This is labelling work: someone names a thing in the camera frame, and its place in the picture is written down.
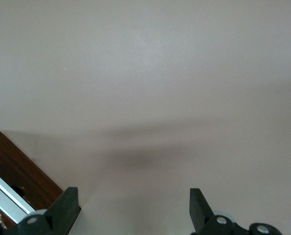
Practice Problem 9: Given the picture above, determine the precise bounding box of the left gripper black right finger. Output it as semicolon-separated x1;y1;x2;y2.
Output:
189;188;282;235

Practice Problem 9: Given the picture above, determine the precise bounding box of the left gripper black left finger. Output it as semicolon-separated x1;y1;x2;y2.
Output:
0;187;79;235

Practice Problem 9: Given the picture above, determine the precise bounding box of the wooden drawer with silver handle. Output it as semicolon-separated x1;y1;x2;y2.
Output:
0;167;36;225

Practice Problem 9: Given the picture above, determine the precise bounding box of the dark wooden drawer cabinet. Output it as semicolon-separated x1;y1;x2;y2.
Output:
0;130;82;230

